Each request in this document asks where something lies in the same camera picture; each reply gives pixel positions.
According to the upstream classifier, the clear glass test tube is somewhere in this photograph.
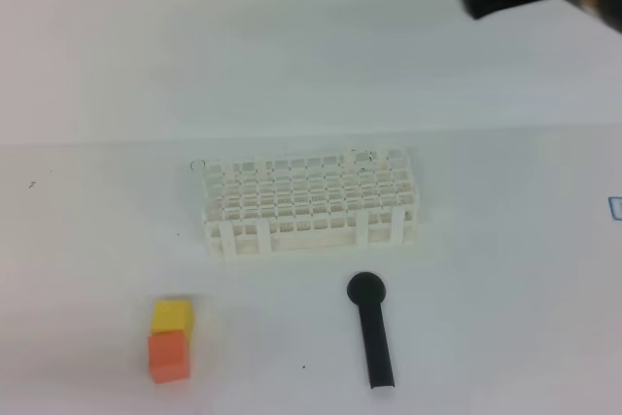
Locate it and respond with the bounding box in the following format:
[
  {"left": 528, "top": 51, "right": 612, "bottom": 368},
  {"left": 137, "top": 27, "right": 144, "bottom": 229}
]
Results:
[{"left": 190, "top": 159, "right": 206, "bottom": 172}]

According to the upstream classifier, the white test tube rack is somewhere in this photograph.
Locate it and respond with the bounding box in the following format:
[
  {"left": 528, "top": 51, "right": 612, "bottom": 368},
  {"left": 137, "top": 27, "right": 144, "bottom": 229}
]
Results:
[{"left": 199, "top": 149, "right": 419, "bottom": 260}]

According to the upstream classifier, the blue outlined label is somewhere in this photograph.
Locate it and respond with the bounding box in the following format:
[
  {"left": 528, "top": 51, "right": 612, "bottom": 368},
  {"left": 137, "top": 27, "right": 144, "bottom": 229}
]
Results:
[{"left": 608, "top": 196, "right": 622, "bottom": 221}]

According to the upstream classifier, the black plastic scoop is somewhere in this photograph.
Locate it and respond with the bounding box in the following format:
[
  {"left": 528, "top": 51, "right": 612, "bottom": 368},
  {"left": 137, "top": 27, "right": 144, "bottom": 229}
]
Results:
[{"left": 347, "top": 271, "right": 395, "bottom": 389}]

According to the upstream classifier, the yellow foam cube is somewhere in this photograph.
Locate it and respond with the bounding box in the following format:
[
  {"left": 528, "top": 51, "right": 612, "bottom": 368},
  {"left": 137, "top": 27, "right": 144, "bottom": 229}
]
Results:
[{"left": 150, "top": 299, "right": 194, "bottom": 341}]

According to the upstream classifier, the orange foam cube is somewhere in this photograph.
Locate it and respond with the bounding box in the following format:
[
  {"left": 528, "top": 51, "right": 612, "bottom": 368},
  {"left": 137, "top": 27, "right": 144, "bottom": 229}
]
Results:
[{"left": 148, "top": 330, "right": 190, "bottom": 384}]

